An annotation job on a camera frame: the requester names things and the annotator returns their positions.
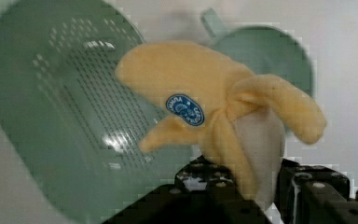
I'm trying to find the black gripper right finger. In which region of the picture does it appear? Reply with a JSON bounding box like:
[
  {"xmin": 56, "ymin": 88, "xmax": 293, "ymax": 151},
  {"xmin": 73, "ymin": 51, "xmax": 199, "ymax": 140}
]
[{"xmin": 274, "ymin": 159, "xmax": 350, "ymax": 224}]

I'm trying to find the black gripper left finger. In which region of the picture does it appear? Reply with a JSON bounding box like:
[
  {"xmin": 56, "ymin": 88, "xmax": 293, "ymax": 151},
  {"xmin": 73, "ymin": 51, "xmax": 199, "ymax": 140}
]
[{"xmin": 173, "ymin": 156, "xmax": 238, "ymax": 197}]

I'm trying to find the yellow plush peeled banana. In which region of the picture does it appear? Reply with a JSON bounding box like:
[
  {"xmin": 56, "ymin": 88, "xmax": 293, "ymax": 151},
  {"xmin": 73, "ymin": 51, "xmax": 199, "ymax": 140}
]
[{"xmin": 115, "ymin": 41, "xmax": 326, "ymax": 200}]

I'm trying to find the green mug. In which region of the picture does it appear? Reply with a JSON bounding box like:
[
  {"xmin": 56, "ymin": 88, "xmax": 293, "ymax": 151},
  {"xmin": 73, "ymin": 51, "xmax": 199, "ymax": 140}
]
[{"xmin": 200, "ymin": 8, "xmax": 314, "ymax": 97}]

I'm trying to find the green oval colander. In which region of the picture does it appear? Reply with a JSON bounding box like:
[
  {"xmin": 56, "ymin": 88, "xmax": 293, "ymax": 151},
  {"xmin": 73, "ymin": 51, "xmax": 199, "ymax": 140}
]
[{"xmin": 0, "ymin": 0, "xmax": 192, "ymax": 224}]

